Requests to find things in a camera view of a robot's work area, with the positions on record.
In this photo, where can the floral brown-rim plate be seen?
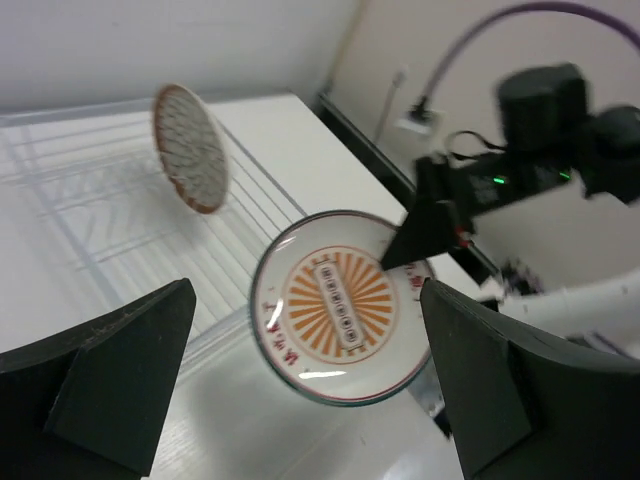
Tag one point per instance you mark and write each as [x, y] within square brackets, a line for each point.
[192, 149]

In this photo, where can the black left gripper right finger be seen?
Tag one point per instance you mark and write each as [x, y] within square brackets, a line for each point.
[526, 404]

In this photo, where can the glass plate orange sunburst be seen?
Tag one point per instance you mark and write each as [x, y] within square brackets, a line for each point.
[329, 321]

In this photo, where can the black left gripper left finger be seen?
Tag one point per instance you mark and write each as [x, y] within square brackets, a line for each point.
[90, 402]

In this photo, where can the black wall cable white plug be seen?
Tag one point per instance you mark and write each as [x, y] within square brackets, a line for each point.
[399, 77]

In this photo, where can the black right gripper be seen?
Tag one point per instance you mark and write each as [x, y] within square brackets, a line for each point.
[549, 135]

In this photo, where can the white wire dish rack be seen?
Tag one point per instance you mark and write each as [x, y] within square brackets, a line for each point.
[110, 224]

